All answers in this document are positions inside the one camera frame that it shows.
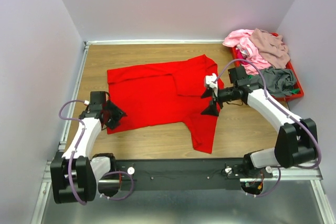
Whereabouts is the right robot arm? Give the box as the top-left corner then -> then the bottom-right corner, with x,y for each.
202,66 -> 321,178

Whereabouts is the dusty pink shirt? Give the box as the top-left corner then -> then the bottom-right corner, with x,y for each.
249,28 -> 290,69

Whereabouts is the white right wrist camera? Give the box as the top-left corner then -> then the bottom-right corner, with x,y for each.
204,73 -> 218,96

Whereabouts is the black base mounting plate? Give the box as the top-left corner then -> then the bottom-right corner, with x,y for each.
97,157 -> 274,197

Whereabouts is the red t-shirt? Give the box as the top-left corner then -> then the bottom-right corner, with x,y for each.
107,55 -> 218,154

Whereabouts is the grey shirt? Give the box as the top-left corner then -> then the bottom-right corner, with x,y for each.
260,67 -> 297,98

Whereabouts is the light pink shirt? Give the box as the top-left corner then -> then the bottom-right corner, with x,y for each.
223,29 -> 271,70

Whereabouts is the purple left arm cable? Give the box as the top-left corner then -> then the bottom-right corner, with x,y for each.
58,99 -> 89,206

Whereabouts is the magenta shirt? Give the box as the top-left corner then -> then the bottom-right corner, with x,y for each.
236,48 -> 247,65

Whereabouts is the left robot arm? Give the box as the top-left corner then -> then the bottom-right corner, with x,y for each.
50,91 -> 126,205

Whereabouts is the aluminium left rail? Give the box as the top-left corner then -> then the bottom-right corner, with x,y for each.
56,41 -> 89,154

